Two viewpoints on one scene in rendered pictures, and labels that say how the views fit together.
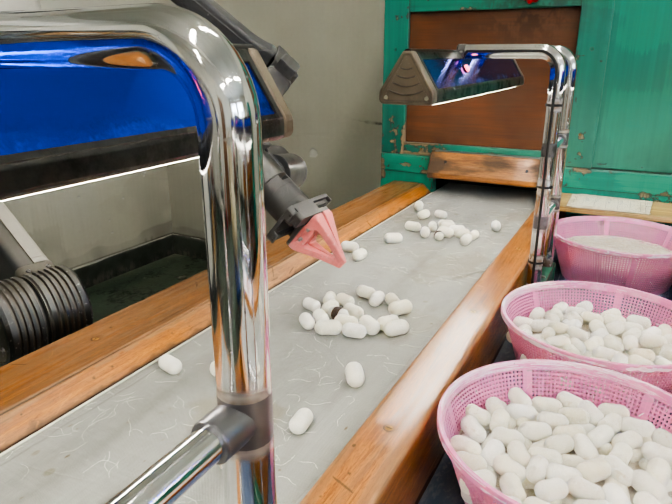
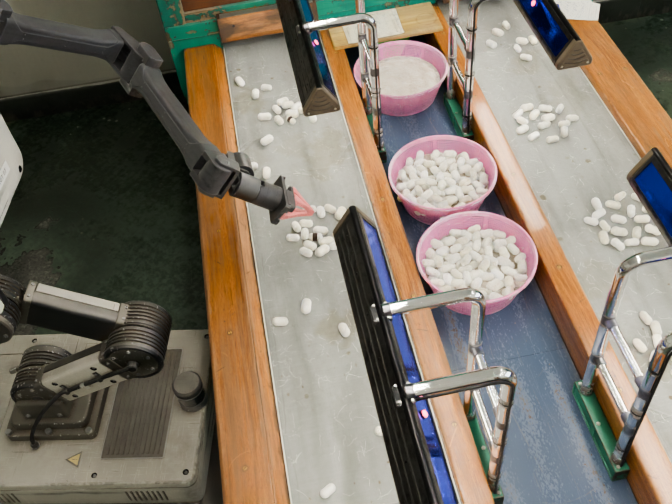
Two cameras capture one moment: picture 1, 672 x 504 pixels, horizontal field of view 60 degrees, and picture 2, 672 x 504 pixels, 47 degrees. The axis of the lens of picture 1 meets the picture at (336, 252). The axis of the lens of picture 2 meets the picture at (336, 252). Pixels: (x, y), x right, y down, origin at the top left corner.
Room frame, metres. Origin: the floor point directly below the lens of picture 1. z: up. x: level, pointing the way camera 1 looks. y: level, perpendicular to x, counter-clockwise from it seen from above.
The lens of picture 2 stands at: (-0.29, 0.61, 2.09)
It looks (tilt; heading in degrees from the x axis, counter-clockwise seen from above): 49 degrees down; 328
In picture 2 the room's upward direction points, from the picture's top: 7 degrees counter-clockwise
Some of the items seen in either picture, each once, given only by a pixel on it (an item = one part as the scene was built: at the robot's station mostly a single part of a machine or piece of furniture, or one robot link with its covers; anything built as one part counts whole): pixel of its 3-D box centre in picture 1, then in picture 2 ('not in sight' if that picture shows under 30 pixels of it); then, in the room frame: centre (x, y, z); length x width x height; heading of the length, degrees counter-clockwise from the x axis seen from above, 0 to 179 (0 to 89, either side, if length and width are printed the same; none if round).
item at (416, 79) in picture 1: (469, 71); (299, 22); (1.08, -0.24, 1.08); 0.62 x 0.08 x 0.07; 152
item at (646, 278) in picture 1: (617, 255); (400, 81); (1.10, -0.56, 0.72); 0.27 x 0.27 x 0.10
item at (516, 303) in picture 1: (598, 348); (442, 184); (0.71, -0.36, 0.72); 0.27 x 0.27 x 0.10
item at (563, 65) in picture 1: (505, 175); (338, 79); (1.04, -0.31, 0.90); 0.20 x 0.19 x 0.45; 152
